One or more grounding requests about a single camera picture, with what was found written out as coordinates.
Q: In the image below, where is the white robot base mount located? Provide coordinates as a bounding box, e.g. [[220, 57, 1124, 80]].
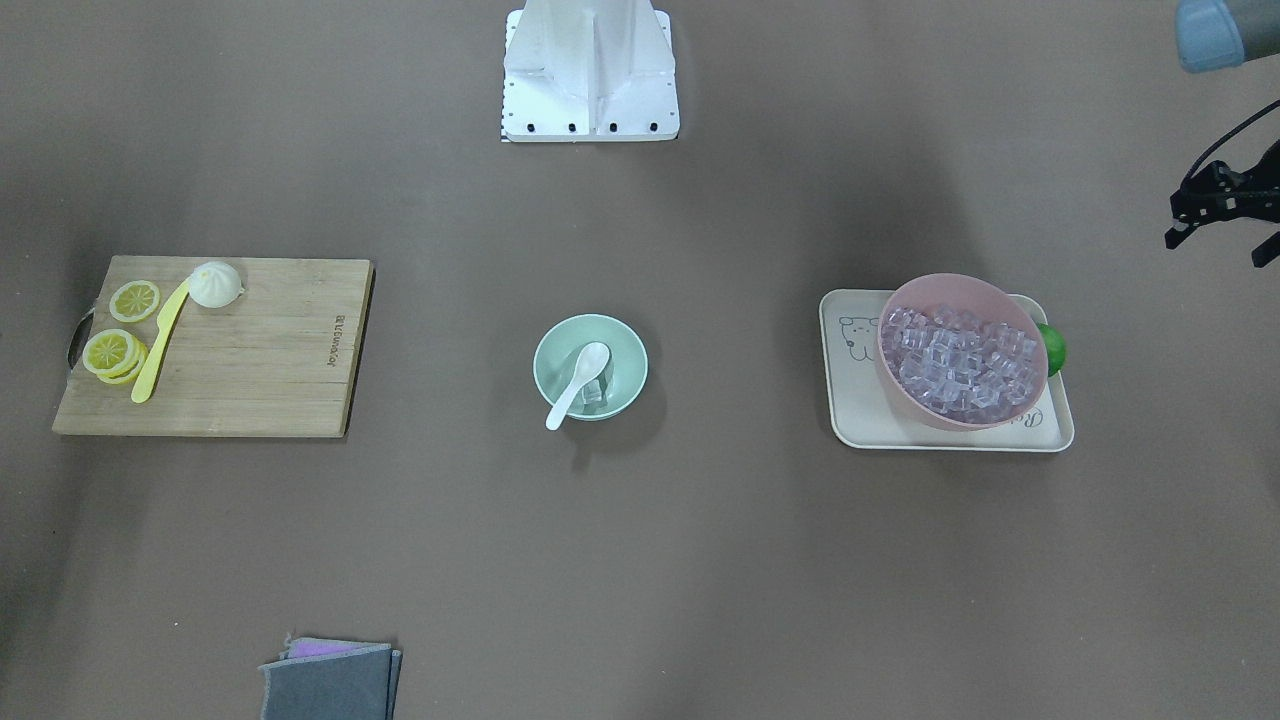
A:
[[500, 1, 681, 143]]

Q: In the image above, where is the lower lemon slice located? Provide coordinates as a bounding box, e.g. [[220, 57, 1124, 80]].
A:
[[97, 342, 148, 386]]

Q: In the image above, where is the cream rabbit tray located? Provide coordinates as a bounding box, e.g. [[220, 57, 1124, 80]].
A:
[[819, 290, 1076, 454]]

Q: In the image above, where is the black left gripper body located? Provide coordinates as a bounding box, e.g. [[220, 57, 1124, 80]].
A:
[[1170, 142, 1279, 225]]

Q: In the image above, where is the mint green bowl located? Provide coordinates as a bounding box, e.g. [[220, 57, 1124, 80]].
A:
[[532, 313, 649, 421]]

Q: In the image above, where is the pink bowl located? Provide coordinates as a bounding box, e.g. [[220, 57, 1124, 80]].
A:
[[872, 273, 1050, 432]]

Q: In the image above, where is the single clear ice cube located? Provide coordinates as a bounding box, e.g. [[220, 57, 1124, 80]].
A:
[[579, 375, 608, 414]]

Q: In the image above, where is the yellow plastic knife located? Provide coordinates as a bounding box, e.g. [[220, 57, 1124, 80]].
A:
[[131, 279, 189, 404]]

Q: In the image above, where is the bamboo cutting board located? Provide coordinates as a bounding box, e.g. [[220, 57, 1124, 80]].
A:
[[52, 258, 374, 438]]

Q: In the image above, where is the white ceramic spoon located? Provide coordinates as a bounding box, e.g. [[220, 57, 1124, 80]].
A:
[[545, 341, 611, 430]]

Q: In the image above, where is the purple cloth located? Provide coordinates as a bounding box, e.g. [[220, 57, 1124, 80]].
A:
[[280, 637, 379, 660]]

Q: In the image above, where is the single lemon slice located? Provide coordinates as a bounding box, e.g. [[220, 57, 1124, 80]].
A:
[[108, 281, 163, 324]]

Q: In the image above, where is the clear ice cubes pile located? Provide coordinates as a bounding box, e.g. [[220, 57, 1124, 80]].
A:
[[879, 304, 1043, 425]]

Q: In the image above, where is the green lime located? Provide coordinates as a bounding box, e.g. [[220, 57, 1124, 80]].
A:
[[1037, 323, 1068, 377]]

